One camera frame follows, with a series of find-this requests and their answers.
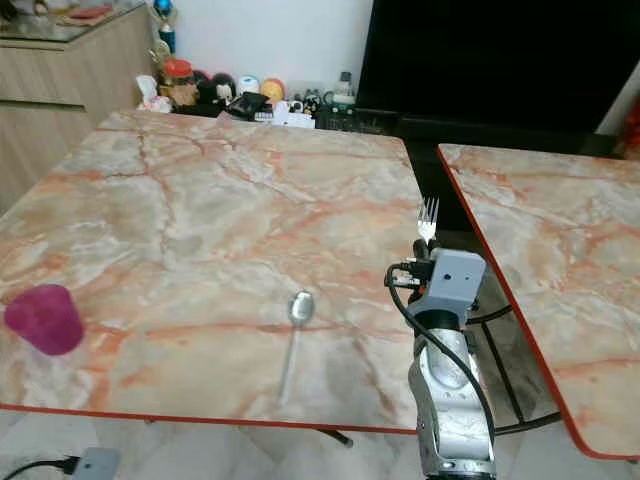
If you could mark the red lidded jar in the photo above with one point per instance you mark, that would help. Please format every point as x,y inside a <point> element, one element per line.
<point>180,82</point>

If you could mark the black television screen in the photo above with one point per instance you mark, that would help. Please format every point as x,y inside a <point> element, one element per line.
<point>490,55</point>

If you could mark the light blue round toy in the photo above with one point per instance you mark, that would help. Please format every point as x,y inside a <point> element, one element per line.
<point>248,84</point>

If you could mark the red flat item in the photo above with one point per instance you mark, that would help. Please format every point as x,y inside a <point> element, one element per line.
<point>90,12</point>

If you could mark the black metal table leg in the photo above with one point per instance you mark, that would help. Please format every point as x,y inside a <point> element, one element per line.
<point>335,436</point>

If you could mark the black mouse plush toy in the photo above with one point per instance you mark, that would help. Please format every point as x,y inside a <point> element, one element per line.
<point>220,88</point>

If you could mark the orange round toy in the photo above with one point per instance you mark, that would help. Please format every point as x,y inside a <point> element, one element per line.
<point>272,89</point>

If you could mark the white tissue pack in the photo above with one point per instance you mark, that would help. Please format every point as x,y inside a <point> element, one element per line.
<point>150,92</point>

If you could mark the light wooden cabinet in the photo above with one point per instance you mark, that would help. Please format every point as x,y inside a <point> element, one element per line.
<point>60,90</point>

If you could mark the black metal table frame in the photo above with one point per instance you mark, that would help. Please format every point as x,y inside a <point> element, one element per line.
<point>510,350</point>

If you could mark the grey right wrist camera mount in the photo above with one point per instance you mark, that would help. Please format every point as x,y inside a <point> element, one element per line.
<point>457,280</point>

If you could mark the black box with white label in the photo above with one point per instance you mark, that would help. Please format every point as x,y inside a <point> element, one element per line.
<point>250,105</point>

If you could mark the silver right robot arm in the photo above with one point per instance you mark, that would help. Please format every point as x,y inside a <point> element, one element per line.
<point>448,400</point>

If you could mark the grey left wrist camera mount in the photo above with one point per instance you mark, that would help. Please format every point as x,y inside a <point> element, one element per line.
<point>98,465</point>

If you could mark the blue and gold trophy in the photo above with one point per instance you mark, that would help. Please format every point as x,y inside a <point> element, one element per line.
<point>164,22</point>

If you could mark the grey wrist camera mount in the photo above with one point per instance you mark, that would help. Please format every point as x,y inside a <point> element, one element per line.
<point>98,465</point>
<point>457,280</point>

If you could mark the silver metal spoon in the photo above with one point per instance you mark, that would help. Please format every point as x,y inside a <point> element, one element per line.
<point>300,306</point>

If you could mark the pink plastic cup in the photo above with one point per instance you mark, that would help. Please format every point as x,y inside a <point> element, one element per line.
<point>46,318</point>

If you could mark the silver metal fork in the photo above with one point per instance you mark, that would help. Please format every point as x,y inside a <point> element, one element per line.
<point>428,216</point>

